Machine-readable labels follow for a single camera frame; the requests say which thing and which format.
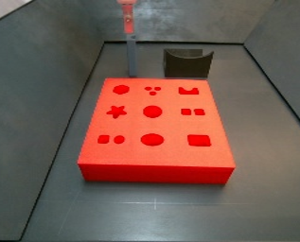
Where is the black curved stand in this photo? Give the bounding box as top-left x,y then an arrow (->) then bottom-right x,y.
164,48 -> 215,78

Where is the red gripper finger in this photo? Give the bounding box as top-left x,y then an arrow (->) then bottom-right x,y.
117,0 -> 137,34

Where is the blue arch block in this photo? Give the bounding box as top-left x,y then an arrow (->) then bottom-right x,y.
128,34 -> 137,77

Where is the red shape sorting board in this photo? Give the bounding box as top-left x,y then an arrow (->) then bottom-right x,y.
79,78 -> 236,184

